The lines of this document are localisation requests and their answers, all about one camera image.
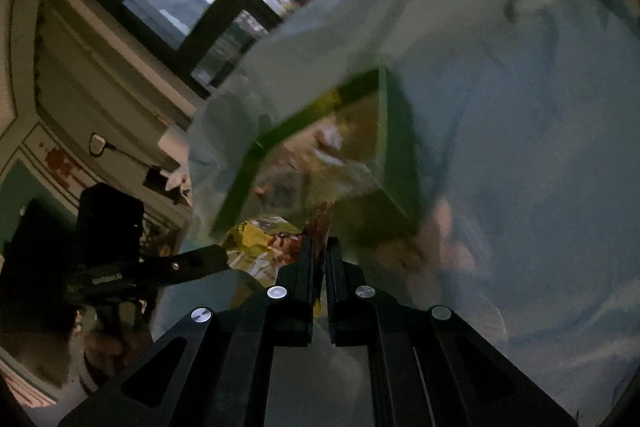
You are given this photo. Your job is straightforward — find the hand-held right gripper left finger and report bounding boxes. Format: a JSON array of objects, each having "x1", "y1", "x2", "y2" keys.
[{"x1": 57, "y1": 236, "x2": 317, "y2": 427}]

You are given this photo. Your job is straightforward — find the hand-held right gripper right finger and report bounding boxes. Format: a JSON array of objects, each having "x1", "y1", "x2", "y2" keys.
[{"x1": 325, "y1": 237, "x2": 581, "y2": 427}]

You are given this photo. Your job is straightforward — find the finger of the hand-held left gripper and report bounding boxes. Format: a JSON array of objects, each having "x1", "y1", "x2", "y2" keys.
[{"x1": 142, "y1": 244, "x2": 232, "y2": 287}]

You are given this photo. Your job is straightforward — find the yellow crinkled snack packet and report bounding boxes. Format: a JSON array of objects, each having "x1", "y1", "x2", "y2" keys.
[{"x1": 222, "y1": 202, "x2": 336, "y2": 318}]

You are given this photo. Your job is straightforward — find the green cardboard box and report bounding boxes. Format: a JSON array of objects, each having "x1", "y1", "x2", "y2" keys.
[{"x1": 210, "y1": 67, "x2": 426, "y2": 240}]

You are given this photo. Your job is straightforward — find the person's left hand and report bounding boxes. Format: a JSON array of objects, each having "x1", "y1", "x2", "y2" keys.
[{"x1": 75, "y1": 302, "x2": 156, "y2": 390}]

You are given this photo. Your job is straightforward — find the beige curtain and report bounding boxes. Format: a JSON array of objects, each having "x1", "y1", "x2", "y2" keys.
[{"x1": 35, "y1": 0, "x2": 201, "y2": 168}]

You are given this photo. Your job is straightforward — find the light blue floral sheet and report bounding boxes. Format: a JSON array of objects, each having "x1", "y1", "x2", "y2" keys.
[{"x1": 150, "y1": 0, "x2": 640, "y2": 427}]

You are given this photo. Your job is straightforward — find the red wall decoration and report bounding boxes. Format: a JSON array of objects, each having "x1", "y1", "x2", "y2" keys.
[{"x1": 42, "y1": 144, "x2": 83, "y2": 188}]

